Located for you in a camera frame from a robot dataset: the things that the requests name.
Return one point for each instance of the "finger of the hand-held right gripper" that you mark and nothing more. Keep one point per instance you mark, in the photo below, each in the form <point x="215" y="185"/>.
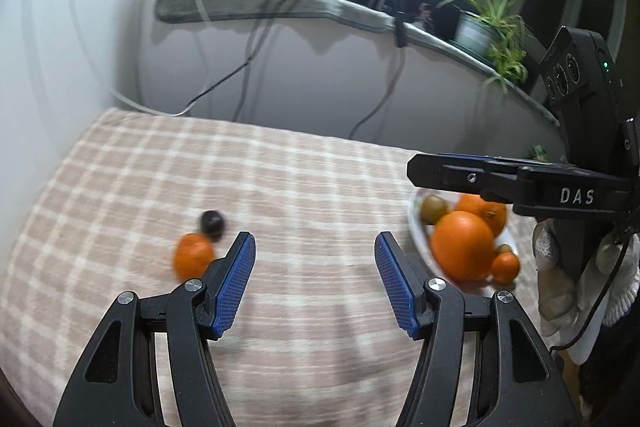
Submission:
<point x="450" y="174"/>
<point x="500" y="162"/>

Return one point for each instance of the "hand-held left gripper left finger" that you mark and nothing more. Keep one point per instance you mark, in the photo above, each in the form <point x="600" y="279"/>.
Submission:
<point x="232" y="287"/>

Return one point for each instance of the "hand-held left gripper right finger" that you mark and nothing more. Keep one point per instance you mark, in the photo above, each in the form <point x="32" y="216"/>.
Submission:
<point x="395" y="292"/>

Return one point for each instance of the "small tangerine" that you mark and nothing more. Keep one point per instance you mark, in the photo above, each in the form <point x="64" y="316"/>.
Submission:
<point x="505" y="268"/>
<point x="190" y="257"/>

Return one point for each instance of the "white floral plate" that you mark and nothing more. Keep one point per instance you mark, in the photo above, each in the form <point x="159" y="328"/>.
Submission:
<point x="419" y="232"/>

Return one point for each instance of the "large orange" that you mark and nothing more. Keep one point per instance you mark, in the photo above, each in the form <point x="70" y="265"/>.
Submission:
<point x="462" y="247"/>

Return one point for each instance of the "person's right hand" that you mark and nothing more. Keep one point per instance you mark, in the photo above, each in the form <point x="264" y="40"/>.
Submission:
<point x="555" y="297"/>

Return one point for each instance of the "small green plant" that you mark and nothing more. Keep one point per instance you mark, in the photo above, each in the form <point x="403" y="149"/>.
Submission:
<point x="538" y="153"/>

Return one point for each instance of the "medium orange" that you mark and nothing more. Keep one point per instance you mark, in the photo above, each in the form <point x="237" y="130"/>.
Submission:
<point x="487" y="214"/>

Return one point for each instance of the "dark plum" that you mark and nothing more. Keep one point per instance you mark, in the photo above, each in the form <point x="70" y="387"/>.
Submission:
<point x="212" y="223"/>

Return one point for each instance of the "small brown kiwi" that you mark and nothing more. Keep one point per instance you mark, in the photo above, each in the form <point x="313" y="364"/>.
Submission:
<point x="504" y="249"/>

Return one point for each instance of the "beige checked cloth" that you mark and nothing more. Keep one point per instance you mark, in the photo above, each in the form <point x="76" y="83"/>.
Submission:
<point x="300" y="187"/>

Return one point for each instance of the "potted spider plant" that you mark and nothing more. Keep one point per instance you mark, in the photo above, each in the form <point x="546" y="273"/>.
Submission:
<point x="475" y="34"/>

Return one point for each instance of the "small dark ornament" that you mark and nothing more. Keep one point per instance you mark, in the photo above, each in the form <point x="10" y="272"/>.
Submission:
<point x="426" y="16"/>

